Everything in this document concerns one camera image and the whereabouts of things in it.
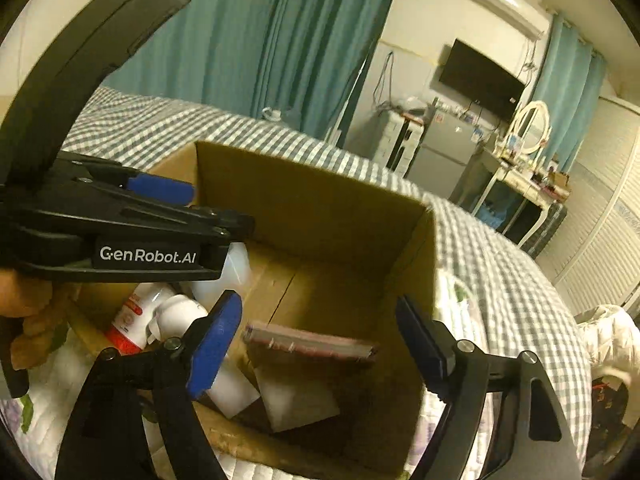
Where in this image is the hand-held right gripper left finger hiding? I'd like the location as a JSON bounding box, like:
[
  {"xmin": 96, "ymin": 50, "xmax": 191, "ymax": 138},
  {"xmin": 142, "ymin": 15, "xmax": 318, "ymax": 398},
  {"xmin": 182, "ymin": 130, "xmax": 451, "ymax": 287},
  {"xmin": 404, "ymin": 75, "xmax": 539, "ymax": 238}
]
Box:
[{"xmin": 54, "ymin": 289, "xmax": 244, "ymax": 480}]

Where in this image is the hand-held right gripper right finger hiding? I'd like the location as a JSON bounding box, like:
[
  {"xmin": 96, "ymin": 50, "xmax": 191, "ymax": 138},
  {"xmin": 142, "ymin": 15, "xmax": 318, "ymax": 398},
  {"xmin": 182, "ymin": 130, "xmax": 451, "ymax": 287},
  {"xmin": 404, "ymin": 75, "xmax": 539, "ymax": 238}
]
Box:
[{"xmin": 394, "ymin": 295, "xmax": 584, "ymax": 480}]

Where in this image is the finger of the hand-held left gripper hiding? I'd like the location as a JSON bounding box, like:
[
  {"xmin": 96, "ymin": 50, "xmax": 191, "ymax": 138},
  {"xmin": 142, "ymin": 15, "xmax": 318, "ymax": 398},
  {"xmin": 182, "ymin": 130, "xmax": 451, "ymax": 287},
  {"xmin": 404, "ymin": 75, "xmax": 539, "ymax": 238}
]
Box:
[
  {"xmin": 54, "ymin": 151, "xmax": 197, "ymax": 208},
  {"xmin": 89, "ymin": 181, "xmax": 257, "ymax": 240}
]

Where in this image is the cardboard box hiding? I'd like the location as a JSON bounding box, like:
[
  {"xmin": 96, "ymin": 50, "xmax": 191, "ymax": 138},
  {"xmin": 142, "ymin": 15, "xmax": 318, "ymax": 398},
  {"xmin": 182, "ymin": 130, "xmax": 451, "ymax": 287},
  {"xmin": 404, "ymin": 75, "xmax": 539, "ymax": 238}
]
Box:
[{"xmin": 65, "ymin": 140, "xmax": 441, "ymax": 480}]

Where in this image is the white charger plug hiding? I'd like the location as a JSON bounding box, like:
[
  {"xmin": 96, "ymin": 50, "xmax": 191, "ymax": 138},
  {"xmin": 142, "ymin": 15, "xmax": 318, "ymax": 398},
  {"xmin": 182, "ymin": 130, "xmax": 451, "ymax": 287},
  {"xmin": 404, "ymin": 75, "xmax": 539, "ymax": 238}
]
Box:
[{"xmin": 256, "ymin": 366, "xmax": 342, "ymax": 433}]

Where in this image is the person's left hand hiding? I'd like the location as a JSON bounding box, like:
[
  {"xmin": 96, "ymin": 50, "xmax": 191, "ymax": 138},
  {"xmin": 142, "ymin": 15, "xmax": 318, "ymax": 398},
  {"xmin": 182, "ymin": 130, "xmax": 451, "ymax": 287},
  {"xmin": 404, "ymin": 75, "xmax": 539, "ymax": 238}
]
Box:
[{"xmin": 0, "ymin": 267, "xmax": 77, "ymax": 371}]

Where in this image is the translucent white container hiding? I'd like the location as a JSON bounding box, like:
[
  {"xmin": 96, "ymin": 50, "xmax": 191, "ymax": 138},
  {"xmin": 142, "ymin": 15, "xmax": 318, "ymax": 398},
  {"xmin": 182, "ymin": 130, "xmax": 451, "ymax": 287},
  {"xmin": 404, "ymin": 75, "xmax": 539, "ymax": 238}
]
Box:
[{"xmin": 192, "ymin": 242, "xmax": 253, "ymax": 306}]

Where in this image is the red and white bottle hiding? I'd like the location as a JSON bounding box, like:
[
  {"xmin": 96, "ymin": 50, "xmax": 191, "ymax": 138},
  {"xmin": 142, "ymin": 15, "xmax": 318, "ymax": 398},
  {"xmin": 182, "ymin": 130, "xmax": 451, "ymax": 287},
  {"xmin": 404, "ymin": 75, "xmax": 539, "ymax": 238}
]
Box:
[{"xmin": 104, "ymin": 282, "xmax": 176, "ymax": 356}]

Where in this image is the grey checked blanket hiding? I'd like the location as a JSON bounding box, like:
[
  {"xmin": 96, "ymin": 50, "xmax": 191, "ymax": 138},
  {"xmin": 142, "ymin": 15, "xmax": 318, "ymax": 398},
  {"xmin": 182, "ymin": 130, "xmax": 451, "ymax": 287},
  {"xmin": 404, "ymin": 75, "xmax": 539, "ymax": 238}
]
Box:
[{"xmin": 65, "ymin": 85, "xmax": 593, "ymax": 466}]

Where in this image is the floral quilted mat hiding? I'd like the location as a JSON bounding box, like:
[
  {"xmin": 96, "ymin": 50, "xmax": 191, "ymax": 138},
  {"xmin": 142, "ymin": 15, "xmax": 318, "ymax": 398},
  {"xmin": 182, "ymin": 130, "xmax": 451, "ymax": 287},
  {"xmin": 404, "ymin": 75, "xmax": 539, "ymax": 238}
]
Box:
[{"xmin": 0, "ymin": 270, "xmax": 481, "ymax": 480}]

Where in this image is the blue basket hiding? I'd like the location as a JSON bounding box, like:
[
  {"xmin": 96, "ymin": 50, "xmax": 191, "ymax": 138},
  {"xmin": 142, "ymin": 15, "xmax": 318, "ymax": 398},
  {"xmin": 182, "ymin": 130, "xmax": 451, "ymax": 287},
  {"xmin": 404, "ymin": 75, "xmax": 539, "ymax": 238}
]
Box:
[{"xmin": 475, "ymin": 200, "xmax": 506, "ymax": 226}]

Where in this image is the teal curtain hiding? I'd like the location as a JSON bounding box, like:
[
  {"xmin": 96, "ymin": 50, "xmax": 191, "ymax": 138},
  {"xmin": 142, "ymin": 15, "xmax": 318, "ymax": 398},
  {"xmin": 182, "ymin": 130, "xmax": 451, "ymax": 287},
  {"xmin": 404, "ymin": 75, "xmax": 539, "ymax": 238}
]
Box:
[
  {"xmin": 250, "ymin": 0, "xmax": 407, "ymax": 143},
  {"xmin": 102, "ymin": 0, "xmax": 296, "ymax": 111},
  {"xmin": 525, "ymin": 12, "xmax": 608, "ymax": 171}
]

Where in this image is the dark suitcase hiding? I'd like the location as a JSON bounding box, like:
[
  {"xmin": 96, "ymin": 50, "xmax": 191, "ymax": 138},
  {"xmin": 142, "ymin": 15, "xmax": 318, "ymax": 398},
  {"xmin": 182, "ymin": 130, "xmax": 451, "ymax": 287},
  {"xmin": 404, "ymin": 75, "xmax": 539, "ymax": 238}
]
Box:
[{"xmin": 520, "ymin": 200, "xmax": 568, "ymax": 261}]

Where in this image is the cream padded jacket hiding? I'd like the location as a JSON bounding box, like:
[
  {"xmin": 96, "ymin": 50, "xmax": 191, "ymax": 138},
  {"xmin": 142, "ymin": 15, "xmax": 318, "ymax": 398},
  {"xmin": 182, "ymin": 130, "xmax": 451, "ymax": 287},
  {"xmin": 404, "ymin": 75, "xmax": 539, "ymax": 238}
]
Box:
[{"xmin": 575, "ymin": 304, "xmax": 640, "ymax": 386}]

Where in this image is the white drawer cabinet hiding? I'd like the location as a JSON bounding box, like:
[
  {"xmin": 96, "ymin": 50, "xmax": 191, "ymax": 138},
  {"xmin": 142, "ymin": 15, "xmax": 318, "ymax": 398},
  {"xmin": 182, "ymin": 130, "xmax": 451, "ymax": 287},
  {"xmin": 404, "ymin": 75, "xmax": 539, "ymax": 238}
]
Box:
[{"xmin": 372, "ymin": 110, "xmax": 426, "ymax": 173}]

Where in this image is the white dressing table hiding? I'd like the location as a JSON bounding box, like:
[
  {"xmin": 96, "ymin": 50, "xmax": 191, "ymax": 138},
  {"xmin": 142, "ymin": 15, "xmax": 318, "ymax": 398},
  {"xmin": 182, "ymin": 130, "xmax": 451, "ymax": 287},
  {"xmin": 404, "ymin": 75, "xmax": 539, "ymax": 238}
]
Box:
[{"xmin": 472, "ymin": 150, "xmax": 556, "ymax": 248}]

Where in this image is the grey small fridge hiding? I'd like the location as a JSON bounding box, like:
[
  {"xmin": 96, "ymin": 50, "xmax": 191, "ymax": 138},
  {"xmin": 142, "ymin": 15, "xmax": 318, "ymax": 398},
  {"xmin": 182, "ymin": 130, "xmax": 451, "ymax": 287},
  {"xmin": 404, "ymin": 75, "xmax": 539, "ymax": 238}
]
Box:
[{"xmin": 407, "ymin": 105, "xmax": 486, "ymax": 201}]

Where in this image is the white louvred wardrobe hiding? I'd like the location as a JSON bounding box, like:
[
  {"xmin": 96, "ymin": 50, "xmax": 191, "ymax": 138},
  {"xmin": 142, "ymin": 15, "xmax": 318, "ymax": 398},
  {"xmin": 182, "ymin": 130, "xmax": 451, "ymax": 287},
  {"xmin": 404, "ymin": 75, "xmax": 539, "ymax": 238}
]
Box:
[{"xmin": 537, "ymin": 95, "xmax": 640, "ymax": 318}]

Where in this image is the white oval mirror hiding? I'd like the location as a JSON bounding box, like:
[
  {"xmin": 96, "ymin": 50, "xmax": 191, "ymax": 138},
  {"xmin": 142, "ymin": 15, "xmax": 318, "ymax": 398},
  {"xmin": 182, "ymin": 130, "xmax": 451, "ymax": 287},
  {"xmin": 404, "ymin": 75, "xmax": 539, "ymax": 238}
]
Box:
[{"xmin": 507, "ymin": 101, "xmax": 552, "ymax": 156}]

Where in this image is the black wall television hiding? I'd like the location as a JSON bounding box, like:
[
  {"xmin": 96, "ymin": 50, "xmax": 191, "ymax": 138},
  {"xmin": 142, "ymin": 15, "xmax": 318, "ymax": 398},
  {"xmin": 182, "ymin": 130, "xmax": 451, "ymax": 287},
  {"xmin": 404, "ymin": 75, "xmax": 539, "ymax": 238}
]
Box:
[{"xmin": 438, "ymin": 37, "xmax": 527, "ymax": 123}]

